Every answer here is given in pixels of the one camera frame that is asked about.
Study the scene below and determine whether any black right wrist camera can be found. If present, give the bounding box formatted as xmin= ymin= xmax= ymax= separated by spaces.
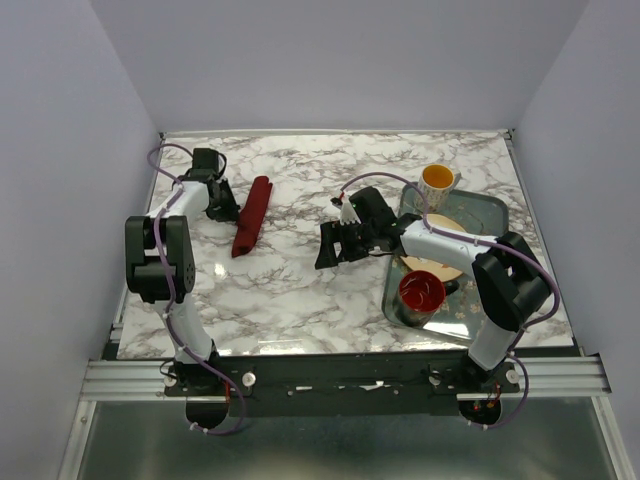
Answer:
xmin=331 ymin=187 xmax=396 ymax=225

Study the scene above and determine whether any aluminium frame rail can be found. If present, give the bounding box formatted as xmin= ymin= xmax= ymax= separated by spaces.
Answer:
xmin=81 ymin=352 xmax=611 ymax=401

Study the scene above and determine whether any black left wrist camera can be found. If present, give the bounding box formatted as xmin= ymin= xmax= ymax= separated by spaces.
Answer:
xmin=189 ymin=148 xmax=228 ymax=179

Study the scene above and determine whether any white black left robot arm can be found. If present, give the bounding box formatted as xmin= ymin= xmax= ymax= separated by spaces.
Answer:
xmin=124 ymin=181 xmax=241 ymax=395

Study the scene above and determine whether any white floral mug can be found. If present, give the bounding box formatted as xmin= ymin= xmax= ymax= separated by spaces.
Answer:
xmin=414 ymin=163 xmax=461 ymax=212

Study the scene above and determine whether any beige bird pattern plate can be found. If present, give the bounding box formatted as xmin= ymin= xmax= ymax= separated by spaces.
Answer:
xmin=401 ymin=213 xmax=466 ymax=283

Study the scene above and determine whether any teal floral serving tray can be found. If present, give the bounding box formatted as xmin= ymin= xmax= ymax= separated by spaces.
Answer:
xmin=381 ymin=189 xmax=509 ymax=350

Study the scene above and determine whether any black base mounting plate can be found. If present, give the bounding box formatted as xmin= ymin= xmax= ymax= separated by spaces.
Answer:
xmin=165 ymin=350 xmax=520 ymax=418

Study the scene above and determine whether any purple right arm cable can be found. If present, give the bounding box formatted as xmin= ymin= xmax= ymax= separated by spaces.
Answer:
xmin=330 ymin=172 xmax=562 ymax=431

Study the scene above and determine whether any dark red cloth napkin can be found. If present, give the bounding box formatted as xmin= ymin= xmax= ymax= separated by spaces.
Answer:
xmin=231 ymin=175 xmax=273 ymax=258

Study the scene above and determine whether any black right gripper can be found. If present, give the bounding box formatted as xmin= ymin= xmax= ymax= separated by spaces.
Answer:
xmin=313 ymin=218 xmax=376 ymax=270

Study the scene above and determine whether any red and black cup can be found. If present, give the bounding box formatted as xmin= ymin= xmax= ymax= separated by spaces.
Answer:
xmin=394 ymin=271 xmax=446 ymax=328

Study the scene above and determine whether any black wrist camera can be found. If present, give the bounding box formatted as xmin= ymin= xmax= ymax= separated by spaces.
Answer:
xmin=331 ymin=187 xmax=396 ymax=225
xmin=189 ymin=148 xmax=228 ymax=179

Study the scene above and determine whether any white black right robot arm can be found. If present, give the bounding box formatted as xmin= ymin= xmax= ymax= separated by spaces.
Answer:
xmin=315 ymin=214 xmax=559 ymax=392

